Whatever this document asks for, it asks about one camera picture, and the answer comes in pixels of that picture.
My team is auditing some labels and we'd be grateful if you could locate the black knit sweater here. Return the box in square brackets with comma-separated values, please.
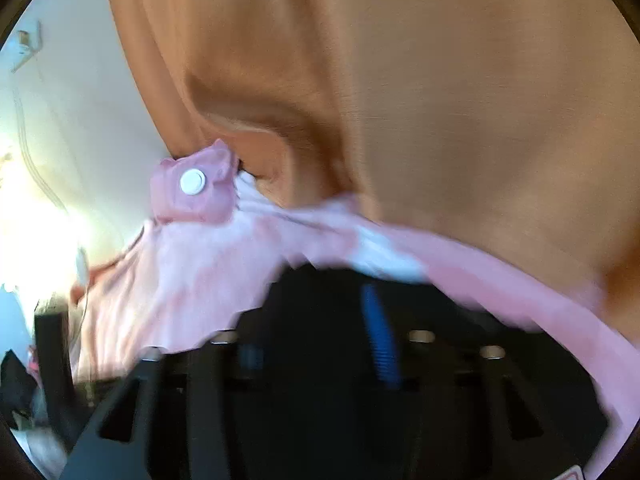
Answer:
[232, 264, 432, 479]

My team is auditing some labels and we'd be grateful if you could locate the pink floral bed blanket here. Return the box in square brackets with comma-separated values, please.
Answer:
[73, 176, 639, 479]

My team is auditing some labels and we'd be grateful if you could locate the pink pouch with white button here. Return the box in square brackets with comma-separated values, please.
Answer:
[150, 140, 239, 226]

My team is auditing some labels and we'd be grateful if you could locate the orange curtain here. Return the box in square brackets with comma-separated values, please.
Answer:
[110, 0, 639, 339]

